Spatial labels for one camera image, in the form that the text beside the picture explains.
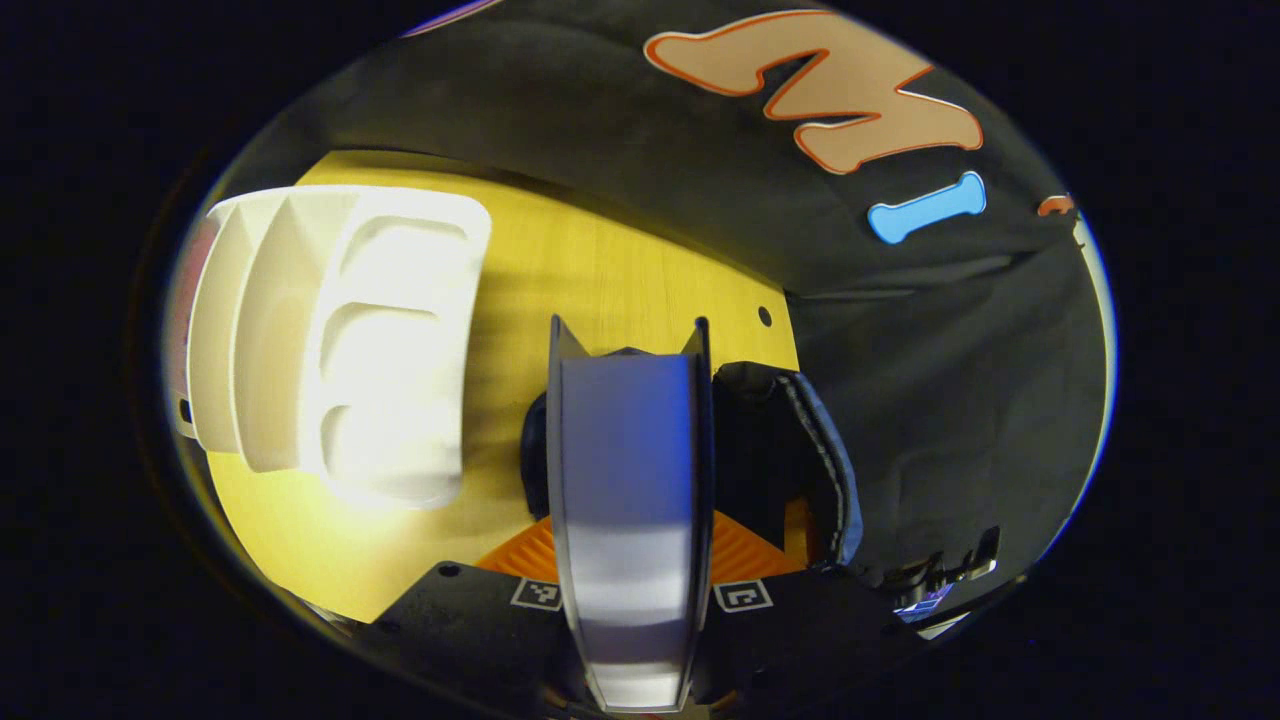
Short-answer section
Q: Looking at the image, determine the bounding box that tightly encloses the black cover book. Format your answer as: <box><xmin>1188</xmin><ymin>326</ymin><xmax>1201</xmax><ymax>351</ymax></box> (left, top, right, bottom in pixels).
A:
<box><xmin>545</xmin><ymin>315</ymin><xmax>716</xmax><ymax>713</ymax></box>

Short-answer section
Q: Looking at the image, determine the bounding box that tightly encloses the white bookshelf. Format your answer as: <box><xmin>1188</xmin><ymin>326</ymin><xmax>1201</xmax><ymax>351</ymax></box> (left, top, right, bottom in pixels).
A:
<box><xmin>175</xmin><ymin>185</ymin><xmax>493</xmax><ymax>511</ymax></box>

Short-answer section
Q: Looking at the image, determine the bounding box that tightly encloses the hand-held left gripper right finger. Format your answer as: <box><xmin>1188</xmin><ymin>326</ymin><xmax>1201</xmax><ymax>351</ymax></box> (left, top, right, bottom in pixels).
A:
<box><xmin>698</xmin><ymin>510</ymin><xmax>906</xmax><ymax>706</ymax></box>

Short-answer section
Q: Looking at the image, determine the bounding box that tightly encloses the black backdrop cloth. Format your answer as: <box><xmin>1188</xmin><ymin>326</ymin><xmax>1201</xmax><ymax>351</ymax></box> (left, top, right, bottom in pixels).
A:
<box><xmin>230</xmin><ymin>0</ymin><xmax>1116</xmax><ymax>601</ymax></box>

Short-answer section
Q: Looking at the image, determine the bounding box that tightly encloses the pink cover book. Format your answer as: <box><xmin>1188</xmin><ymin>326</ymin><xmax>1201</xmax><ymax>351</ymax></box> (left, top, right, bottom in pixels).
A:
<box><xmin>163</xmin><ymin>215</ymin><xmax>213</xmax><ymax>431</ymax></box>

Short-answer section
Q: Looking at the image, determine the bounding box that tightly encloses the blue schoolbag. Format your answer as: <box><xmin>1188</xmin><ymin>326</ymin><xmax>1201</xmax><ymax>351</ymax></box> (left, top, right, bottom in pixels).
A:
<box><xmin>520</xmin><ymin>345</ymin><xmax>863</xmax><ymax>573</ymax></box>

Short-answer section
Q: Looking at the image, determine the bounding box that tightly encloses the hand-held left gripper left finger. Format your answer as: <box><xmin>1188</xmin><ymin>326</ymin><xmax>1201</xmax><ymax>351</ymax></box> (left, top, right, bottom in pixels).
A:
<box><xmin>375</xmin><ymin>515</ymin><xmax>581</xmax><ymax>706</ymax></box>

